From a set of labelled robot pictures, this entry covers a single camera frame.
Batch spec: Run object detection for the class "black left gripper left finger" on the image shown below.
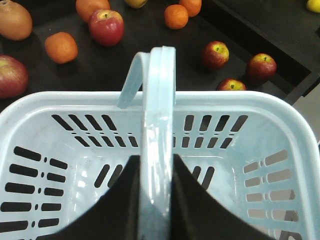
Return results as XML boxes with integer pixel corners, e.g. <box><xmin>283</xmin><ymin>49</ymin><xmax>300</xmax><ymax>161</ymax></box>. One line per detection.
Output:
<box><xmin>52</xmin><ymin>154</ymin><xmax>141</xmax><ymax>240</ymax></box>

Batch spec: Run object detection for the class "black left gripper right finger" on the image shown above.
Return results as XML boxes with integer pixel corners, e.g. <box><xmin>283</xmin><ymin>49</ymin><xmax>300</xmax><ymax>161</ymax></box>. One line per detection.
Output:
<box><xmin>170</xmin><ymin>154</ymin><xmax>269</xmax><ymax>240</ymax></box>

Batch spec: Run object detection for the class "light blue plastic basket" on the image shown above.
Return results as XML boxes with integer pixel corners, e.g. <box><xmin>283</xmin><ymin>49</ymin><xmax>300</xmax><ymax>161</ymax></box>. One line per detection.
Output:
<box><xmin>0</xmin><ymin>46</ymin><xmax>320</xmax><ymax>240</ymax></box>

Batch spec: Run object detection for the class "red yellow apple front left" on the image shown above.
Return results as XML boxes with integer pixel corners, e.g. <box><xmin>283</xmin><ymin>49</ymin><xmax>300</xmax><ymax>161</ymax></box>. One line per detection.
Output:
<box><xmin>216</xmin><ymin>78</ymin><xmax>247</xmax><ymax>91</ymax></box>

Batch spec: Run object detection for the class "red yellow apple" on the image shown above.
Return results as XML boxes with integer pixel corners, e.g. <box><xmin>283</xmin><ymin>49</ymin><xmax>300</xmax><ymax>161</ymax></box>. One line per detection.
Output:
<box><xmin>216</xmin><ymin>78</ymin><xmax>247</xmax><ymax>91</ymax></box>
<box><xmin>201</xmin><ymin>41</ymin><xmax>230</xmax><ymax>72</ymax></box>
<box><xmin>245</xmin><ymin>53</ymin><xmax>277</xmax><ymax>86</ymax></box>

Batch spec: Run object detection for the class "red yellow apple front right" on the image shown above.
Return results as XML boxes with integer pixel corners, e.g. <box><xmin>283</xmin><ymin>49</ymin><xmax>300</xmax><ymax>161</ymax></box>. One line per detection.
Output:
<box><xmin>245</xmin><ymin>53</ymin><xmax>277</xmax><ymax>86</ymax></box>

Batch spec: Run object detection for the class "red yellow apple middle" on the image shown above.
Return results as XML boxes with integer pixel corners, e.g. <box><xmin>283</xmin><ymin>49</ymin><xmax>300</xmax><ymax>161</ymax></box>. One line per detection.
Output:
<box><xmin>201</xmin><ymin>41</ymin><xmax>230</xmax><ymax>72</ymax></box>

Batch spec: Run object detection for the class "pink red apple left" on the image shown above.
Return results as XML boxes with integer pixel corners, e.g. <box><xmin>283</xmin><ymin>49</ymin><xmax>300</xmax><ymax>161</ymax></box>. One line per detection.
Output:
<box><xmin>0</xmin><ymin>55</ymin><xmax>29</xmax><ymax>99</ymax></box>

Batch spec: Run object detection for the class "pink red apple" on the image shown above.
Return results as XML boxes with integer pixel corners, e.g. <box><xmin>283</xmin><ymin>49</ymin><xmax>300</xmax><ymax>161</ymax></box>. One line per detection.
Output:
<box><xmin>0</xmin><ymin>55</ymin><xmax>29</xmax><ymax>99</ymax></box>
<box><xmin>88</xmin><ymin>9</ymin><xmax>125</xmax><ymax>47</ymax></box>

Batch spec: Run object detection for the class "small orange left centre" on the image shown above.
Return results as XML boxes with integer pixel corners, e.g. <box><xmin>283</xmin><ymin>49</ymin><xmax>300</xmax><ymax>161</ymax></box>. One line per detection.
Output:
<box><xmin>44</xmin><ymin>32</ymin><xmax>78</xmax><ymax>64</ymax></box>

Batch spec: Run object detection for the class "small orange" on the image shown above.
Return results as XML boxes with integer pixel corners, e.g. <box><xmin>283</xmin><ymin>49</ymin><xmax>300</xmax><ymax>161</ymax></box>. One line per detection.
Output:
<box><xmin>164</xmin><ymin>4</ymin><xmax>189</xmax><ymax>30</ymax></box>
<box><xmin>179</xmin><ymin>0</ymin><xmax>202</xmax><ymax>17</ymax></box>
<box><xmin>44</xmin><ymin>32</ymin><xmax>78</xmax><ymax>64</ymax></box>

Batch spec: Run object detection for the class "black wooden left produce table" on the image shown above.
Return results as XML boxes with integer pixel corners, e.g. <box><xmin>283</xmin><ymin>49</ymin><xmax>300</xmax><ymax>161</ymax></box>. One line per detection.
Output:
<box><xmin>0</xmin><ymin>0</ymin><xmax>320</xmax><ymax>104</ymax></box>

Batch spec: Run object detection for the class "pink red apple centre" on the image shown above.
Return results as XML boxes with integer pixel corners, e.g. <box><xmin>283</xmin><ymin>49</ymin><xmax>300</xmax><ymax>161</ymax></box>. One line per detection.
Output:
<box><xmin>88</xmin><ymin>9</ymin><xmax>125</xmax><ymax>47</ymax></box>

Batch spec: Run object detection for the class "small orange front left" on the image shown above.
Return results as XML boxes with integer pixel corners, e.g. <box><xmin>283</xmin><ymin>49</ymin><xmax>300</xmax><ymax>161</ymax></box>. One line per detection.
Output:
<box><xmin>164</xmin><ymin>4</ymin><xmax>189</xmax><ymax>30</ymax></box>

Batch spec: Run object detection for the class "small orange front right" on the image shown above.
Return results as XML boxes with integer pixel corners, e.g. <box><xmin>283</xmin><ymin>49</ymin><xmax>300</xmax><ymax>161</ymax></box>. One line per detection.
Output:
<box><xmin>179</xmin><ymin>0</ymin><xmax>202</xmax><ymax>17</ymax></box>

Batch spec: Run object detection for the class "large orange centre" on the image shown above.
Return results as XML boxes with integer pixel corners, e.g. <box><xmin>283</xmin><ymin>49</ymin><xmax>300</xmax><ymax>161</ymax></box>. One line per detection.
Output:
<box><xmin>75</xmin><ymin>0</ymin><xmax>111</xmax><ymax>23</ymax></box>

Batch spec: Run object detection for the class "yellow orange round fruit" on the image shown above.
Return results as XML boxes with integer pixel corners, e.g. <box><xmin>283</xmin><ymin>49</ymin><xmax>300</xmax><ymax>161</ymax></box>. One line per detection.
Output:
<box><xmin>124</xmin><ymin>0</ymin><xmax>148</xmax><ymax>9</ymax></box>

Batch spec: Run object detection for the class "yellow lemon by pears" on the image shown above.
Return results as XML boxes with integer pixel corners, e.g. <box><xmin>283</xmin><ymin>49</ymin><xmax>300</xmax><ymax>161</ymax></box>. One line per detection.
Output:
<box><xmin>306</xmin><ymin>0</ymin><xmax>320</xmax><ymax>13</ymax></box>

